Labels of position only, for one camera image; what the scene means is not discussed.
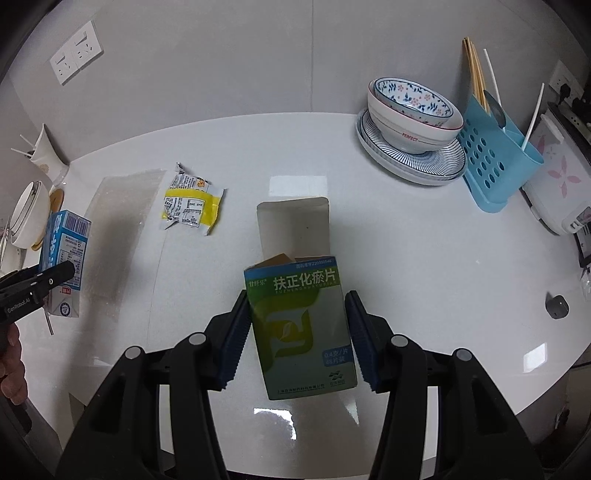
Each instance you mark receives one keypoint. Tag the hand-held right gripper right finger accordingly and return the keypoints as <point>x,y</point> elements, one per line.
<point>362,341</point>

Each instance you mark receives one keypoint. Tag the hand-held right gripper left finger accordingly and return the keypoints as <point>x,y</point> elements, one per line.
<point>231,341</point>

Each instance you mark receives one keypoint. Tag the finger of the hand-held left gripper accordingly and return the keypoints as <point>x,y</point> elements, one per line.
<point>18,277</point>
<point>55,276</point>

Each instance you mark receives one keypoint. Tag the blue and white milk carton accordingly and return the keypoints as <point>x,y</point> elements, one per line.
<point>64,244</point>

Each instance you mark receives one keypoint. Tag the green and white medicine box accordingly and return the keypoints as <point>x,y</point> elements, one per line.
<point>300,323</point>

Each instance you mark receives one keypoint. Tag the person's left hand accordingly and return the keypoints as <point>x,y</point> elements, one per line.
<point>10,364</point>

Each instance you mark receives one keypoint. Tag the white bowl with metal rim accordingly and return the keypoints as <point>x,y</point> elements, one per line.
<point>30,214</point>

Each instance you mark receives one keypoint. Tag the round wooden coaster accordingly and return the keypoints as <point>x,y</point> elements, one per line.
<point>57,201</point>

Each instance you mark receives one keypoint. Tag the translucent cutting mat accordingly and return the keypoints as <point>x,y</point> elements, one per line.
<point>124,221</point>

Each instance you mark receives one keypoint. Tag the white cup with straws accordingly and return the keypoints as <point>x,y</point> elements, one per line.
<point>48,157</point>

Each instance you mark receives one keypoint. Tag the yellow snack wrapper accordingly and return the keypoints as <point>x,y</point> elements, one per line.
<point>191,203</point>

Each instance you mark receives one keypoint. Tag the blue striped plate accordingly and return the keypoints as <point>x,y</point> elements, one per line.
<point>415,166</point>

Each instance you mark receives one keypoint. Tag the small grey block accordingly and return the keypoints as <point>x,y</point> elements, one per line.
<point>556,305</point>

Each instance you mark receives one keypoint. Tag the white bowl with red print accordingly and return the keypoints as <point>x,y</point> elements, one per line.
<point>411,136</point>

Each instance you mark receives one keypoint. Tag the blue utensil holder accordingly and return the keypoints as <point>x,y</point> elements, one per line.
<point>494,161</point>

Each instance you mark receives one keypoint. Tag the black appliance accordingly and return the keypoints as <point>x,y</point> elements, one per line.
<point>584,249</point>

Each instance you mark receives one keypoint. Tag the floral patterned bowl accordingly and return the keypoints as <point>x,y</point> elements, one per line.
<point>413,99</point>

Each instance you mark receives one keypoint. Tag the white rice cooker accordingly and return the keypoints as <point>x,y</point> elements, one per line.
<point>561,184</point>

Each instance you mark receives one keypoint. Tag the metal spoon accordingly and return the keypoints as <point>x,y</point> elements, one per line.
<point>496,110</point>

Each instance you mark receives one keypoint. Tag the white plastic straw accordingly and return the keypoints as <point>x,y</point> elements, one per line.
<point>491,74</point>
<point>533,115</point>

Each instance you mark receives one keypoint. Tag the wooden chopsticks bundle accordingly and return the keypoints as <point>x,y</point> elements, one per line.
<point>475,74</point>

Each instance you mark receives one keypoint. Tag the white wall socket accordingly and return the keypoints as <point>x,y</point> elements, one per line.
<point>64,64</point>
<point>87,44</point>

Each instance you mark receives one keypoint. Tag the wall socket with black plug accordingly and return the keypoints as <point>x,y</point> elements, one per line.
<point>567,83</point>

